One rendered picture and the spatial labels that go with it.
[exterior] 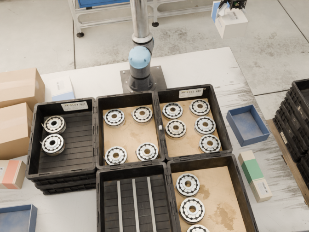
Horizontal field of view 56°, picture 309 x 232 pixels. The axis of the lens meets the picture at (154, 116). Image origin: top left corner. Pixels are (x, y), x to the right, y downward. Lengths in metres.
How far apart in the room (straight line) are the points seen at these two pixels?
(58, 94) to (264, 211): 1.24
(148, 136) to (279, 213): 0.71
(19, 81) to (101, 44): 1.54
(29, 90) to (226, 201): 1.16
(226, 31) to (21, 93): 1.13
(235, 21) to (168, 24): 1.86
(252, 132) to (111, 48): 1.90
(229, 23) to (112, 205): 1.03
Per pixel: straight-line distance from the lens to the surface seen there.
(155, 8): 3.23
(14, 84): 1.79
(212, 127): 1.44
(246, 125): 1.68
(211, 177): 1.35
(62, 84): 1.78
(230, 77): 1.89
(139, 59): 1.57
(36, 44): 3.40
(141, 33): 1.63
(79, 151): 1.45
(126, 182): 1.33
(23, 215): 1.55
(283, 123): 2.32
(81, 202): 1.48
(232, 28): 1.57
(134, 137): 1.43
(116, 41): 3.19
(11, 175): 1.57
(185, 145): 1.41
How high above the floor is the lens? 2.06
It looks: 55 degrees down
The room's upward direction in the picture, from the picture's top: 2 degrees counter-clockwise
